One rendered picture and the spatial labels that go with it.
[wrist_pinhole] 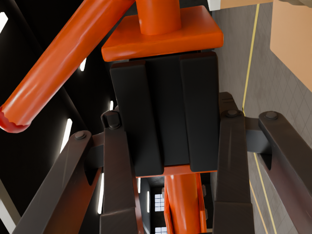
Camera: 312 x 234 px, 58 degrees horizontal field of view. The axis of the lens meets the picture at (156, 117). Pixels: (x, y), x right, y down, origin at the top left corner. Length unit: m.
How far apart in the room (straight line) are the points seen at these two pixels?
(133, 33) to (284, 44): 0.23
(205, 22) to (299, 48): 0.17
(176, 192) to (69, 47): 0.12
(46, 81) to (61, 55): 0.02
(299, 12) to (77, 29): 0.22
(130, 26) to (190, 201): 0.12
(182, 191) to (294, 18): 0.21
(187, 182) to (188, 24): 0.10
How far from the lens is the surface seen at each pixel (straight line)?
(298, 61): 0.32
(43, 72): 0.19
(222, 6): 1.59
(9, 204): 3.41
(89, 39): 0.18
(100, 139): 0.16
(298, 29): 0.32
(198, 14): 0.18
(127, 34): 0.16
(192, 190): 0.20
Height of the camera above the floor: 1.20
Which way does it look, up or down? 6 degrees up
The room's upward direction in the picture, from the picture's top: 96 degrees counter-clockwise
